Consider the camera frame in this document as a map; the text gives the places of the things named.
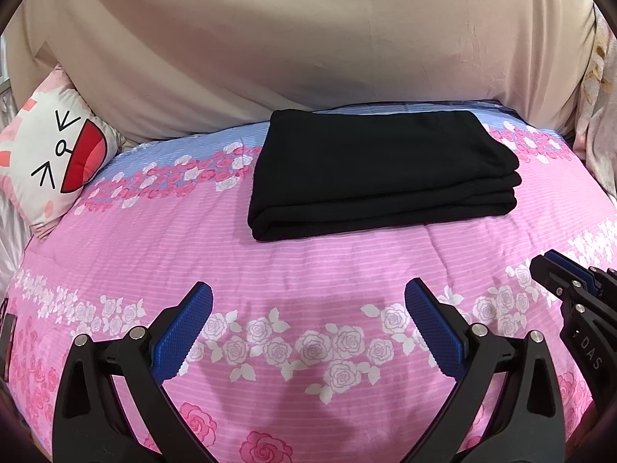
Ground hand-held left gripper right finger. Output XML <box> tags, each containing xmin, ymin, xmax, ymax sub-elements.
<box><xmin>404</xmin><ymin>278</ymin><xmax>568</xmax><ymax>463</ymax></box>

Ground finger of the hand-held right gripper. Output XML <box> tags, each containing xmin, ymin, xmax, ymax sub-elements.
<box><xmin>588</xmin><ymin>265</ymin><xmax>617</xmax><ymax>301</ymax></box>
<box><xmin>529</xmin><ymin>249</ymin><xmax>599</xmax><ymax>299</ymax></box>

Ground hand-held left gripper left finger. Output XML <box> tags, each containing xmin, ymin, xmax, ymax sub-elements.
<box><xmin>52</xmin><ymin>281</ymin><xmax>215</xmax><ymax>463</ymax></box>

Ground black pants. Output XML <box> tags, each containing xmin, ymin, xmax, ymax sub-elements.
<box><xmin>247</xmin><ymin>108</ymin><xmax>523</xmax><ymax>242</ymax></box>

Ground pink floral quilt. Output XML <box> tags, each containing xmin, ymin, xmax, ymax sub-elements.
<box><xmin>0</xmin><ymin>99</ymin><xmax>617</xmax><ymax>463</ymax></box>

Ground cream floral pillow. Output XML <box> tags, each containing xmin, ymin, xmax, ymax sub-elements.
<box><xmin>573</xmin><ymin>10</ymin><xmax>617</xmax><ymax>213</ymax></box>

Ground white satin cloth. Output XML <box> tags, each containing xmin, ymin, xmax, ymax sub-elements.
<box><xmin>0</xmin><ymin>188</ymin><xmax>34</xmax><ymax>295</ymax></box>

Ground cartoon face pillow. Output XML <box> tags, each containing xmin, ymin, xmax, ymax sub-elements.
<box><xmin>0</xmin><ymin>64</ymin><xmax>127</xmax><ymax>242</ymax></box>

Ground beige padded headboard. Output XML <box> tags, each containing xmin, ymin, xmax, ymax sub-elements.
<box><xmin>4</xmin><ymin>0</ymin><xmax>598</xmax><ymax>142</ymax></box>

